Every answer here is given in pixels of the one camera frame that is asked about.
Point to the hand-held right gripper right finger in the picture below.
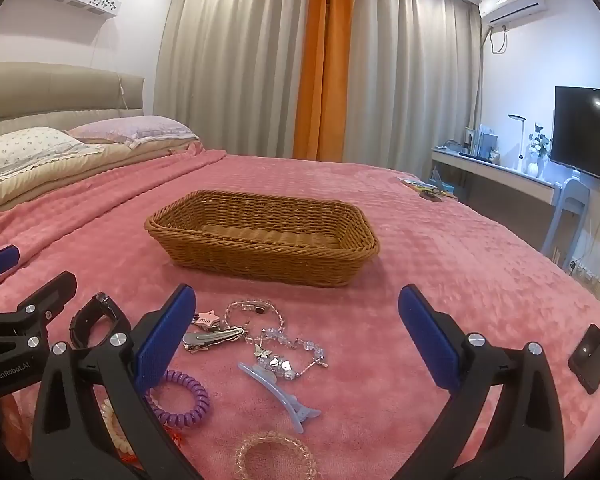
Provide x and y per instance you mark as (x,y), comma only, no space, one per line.
(427,340)

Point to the brown wicker basket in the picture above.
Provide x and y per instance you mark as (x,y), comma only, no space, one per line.
(260,255)

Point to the silver metal hair clip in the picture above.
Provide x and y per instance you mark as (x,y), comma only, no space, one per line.
(205,340)

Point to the black television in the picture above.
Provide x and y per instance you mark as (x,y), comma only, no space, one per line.
(587,132)

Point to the orange curtain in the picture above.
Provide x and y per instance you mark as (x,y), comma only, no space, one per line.
(320,70)

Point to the pink plush blanket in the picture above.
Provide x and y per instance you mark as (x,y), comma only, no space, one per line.
(455,270)

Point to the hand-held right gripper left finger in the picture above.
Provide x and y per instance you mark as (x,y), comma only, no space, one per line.
(162,340)

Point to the books on desk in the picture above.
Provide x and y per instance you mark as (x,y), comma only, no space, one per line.
(482,142)

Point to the colourful booklets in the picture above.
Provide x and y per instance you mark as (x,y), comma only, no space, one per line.
(425,187)

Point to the white air conditioner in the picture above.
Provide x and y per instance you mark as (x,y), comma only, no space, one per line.
(512,2)

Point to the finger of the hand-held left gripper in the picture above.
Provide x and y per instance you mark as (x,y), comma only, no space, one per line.
(45,300)
(0,261)

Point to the white floral pillow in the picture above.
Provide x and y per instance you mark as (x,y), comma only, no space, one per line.
(25,152)

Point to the black wrist watch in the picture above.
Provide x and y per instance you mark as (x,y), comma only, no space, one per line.
(87,317)

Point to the white air conditioner pipe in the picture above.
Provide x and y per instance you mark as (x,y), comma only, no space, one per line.
(481,75)

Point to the white vase with flowers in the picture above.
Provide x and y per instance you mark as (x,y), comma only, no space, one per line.
(536,152)

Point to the beige quilt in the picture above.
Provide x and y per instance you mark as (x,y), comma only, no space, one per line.
(55,180)

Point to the grey curtain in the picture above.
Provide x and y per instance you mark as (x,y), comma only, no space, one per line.
(230,60)
(410,75)

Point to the lilac pillow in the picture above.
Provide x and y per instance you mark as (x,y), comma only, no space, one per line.
(135,130)

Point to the beige padded headboard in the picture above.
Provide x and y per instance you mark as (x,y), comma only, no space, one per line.
(55,92)

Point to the black phone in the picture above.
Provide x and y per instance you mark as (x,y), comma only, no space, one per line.
(590,357)

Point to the white desk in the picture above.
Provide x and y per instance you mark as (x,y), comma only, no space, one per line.
(495,175)

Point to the light blue chair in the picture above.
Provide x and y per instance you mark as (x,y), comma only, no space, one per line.
(572,205)

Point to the white power strip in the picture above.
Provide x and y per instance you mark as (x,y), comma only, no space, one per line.
(585,270)

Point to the blue hair claw clip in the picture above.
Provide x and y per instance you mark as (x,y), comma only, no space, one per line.
(275,391)

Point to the white desk lamp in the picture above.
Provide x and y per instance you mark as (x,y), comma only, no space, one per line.
(521,140)

